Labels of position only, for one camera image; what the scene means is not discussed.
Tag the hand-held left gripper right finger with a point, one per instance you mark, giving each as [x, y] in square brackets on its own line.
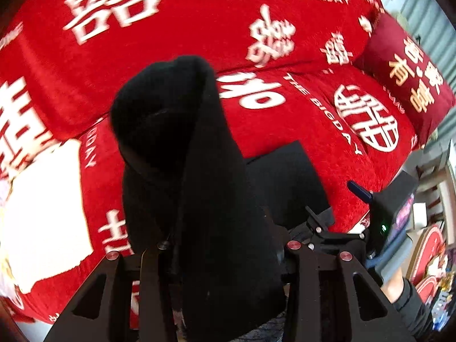
[302, 281]

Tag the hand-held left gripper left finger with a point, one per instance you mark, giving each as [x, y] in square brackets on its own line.
[155, 281]

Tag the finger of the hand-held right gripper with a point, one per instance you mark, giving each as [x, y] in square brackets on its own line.
[320, 233]
[361, 192]

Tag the black pants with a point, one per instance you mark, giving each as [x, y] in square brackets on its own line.
[199, 185]

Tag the person's right forearm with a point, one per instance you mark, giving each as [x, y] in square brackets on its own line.
[413, 306]

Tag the small white box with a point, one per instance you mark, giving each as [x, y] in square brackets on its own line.
[419, 215]

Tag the red gift box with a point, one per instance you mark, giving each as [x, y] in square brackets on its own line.
[427, 249]
[429, 288]

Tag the wooden shelf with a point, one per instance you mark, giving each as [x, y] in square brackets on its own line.
[436, 181]

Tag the dark red printed pillow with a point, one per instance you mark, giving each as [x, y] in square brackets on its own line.
[402, 78]

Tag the red printed blanket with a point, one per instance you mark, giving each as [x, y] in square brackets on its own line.
[213, 25]

